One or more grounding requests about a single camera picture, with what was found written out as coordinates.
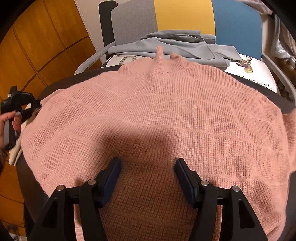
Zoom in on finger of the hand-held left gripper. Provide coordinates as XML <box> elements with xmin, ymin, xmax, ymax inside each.
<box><xmin>23</xmin><ymin>99</ymin><xmax>42</xmax><ymax>121</ymax></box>

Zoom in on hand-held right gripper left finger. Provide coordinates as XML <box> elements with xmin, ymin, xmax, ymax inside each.
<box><xmin>26</xmin><ymin>157</ymin><xmax>122</xmax><ymax>241</ymax></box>

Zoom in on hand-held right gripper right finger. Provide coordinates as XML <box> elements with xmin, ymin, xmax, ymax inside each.
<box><xmin>175</xmin><ymin>158</ymin><xmax>270</xmax><ymax>241</ymax></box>

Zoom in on pink knit sweater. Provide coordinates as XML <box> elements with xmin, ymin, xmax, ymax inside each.
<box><xmin>21</xmin><ymin>46</ymin><xmax>296</xmax><ymax>241</ymax></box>

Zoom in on person's left forearm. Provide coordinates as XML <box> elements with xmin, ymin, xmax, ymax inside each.
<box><xmin>0</xmin><ymin>148</ymin><xmax>8</xmax><ymax>178</ymax></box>

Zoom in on person's left hand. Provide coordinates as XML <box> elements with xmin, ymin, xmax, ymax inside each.
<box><xmin>0</xmin><ymin>112</ymin><xmax>22</xmax><ymax>149</ymax></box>

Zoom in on folded cream garment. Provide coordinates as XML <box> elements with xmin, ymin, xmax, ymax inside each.
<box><xmin>9</xmin><ymin>103</ymin><xmax>38</xmax><ymax>166</ymax></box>

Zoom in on wooden wardrobe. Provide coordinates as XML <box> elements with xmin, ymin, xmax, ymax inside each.
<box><xmin>0</xmin><ymin>0</ymin><xmax>103</xmax><ymax>232</ymax></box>

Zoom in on white deer print cushion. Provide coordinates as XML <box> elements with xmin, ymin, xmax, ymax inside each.
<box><xmin>225</xmin><ymin>53</ymin><xmax>279</xmax><ymax>93</ymax></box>

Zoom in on grey-blue garment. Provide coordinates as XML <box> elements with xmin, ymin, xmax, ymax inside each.
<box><xmin>108</xmin><ymin>30</ymin><xmax>241</xmax><ymax>68</ymax></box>

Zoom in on grey yellow blue chair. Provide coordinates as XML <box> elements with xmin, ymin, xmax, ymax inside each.
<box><xmin>74</xmin><ymin>0</ymin><xmax>289</xmax><ymax>98</ymax></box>

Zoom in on pale patterned curtain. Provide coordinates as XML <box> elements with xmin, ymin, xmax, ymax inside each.
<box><xmin>262</xmin><ymin>10</ymin><xmax>296</xmax><ymax>102</ymax></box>

